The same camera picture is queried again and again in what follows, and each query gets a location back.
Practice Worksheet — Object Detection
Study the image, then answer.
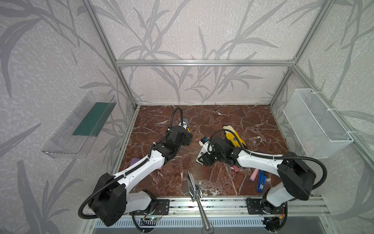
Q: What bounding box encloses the purple object left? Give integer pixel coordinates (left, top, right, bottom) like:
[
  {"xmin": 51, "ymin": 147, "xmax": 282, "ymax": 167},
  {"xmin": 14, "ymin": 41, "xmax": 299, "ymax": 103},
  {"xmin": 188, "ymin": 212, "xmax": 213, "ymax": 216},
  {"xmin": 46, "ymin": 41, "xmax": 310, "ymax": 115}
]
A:
[{"xmin": 130, "ymin": 158, "xmax": 140, "ymax": 167}]

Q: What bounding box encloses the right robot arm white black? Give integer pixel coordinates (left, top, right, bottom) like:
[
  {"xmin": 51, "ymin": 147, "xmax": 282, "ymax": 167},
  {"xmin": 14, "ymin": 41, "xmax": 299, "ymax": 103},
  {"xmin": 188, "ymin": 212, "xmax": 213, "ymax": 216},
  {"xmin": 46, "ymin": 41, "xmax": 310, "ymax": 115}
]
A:
[{"xmin": 196, "ymin": 137, "xmax": 327, "ymax": 210}]

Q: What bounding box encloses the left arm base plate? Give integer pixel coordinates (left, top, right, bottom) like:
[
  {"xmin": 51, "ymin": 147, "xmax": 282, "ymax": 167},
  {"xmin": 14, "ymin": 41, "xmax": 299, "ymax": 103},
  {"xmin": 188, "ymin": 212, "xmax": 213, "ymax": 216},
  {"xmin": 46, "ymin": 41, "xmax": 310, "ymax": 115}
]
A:
[{"xmin": 147, "ymin": 199, "xmax": 170, "ymax": 215}]

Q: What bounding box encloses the white wire basket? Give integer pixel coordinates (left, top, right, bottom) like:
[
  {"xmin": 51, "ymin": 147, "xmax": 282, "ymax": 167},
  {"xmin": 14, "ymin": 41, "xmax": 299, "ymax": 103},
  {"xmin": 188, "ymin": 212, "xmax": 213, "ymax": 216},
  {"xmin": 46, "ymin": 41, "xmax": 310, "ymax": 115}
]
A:
[{"xmin": 283, "ymin": 88, "xmax": 354, "ymax": 159}]

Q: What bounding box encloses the metal camera pole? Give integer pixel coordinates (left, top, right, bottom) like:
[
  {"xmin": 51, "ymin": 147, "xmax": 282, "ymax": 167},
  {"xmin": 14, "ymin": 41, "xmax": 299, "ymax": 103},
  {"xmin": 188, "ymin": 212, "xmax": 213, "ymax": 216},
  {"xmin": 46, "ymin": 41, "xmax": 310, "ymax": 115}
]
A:
[{"xmin": 188, "ymin": 172, "xmax": 211, "ymax": 231}]

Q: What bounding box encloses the clear plastic wall shelf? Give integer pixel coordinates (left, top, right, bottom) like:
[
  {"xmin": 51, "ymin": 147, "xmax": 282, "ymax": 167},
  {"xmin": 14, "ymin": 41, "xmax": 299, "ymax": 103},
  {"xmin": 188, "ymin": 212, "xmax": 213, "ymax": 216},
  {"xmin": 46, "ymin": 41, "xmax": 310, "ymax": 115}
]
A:
[{"xmin": 41, "ymin": 91, "xmax": 117, "ymax": 159}]

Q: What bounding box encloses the blue lighter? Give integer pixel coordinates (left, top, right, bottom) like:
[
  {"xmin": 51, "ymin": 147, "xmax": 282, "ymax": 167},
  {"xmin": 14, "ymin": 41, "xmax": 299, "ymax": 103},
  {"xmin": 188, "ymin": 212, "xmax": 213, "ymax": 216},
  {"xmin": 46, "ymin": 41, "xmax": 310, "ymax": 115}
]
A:
[{"xmin": 257, "ymin": 170, "xmax": 267, "ymax": 193}]

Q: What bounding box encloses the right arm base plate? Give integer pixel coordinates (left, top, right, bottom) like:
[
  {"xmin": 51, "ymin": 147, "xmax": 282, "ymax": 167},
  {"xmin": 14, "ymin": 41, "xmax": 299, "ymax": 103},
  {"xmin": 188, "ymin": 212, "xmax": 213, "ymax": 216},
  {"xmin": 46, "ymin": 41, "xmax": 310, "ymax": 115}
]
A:
[{"xmin": 245, "ymin": 198, "xmax": 287, "ymax": 216}]

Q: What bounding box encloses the yellow work glove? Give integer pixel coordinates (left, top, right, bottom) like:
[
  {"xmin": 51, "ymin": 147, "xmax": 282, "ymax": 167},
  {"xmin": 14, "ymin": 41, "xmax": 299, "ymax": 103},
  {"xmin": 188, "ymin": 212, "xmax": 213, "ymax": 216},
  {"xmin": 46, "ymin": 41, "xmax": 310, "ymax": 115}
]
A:
[{"xmin": 223, "ymin": 125, "xmax": 247, "ymax": 149}]

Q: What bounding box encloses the red white remote control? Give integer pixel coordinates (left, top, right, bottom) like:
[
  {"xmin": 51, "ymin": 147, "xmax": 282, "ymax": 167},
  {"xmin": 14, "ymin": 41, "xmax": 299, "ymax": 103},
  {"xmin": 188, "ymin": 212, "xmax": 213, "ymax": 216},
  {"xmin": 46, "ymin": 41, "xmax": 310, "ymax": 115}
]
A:
[{"xmin": 196, "ymin": 152, "xmax": 209, "ymax": 166}]

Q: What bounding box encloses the pink cylinder right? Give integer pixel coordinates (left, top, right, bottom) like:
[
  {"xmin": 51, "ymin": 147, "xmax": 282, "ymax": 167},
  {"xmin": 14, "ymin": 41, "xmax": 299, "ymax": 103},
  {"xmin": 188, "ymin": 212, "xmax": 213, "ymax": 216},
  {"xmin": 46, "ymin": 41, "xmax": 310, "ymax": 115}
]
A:
[{"xmin": 250, "ymin": 169, "xmax": 259, "ymax": 181}]

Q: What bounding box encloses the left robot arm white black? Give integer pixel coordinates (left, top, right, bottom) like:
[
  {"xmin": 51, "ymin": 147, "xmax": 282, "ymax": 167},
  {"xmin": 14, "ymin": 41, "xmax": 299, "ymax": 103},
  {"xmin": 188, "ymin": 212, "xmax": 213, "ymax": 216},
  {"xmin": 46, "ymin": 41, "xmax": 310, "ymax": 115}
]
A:
[{"xmin": 78, "ymin": 122, "xmax": 192, "ymax": 227}]

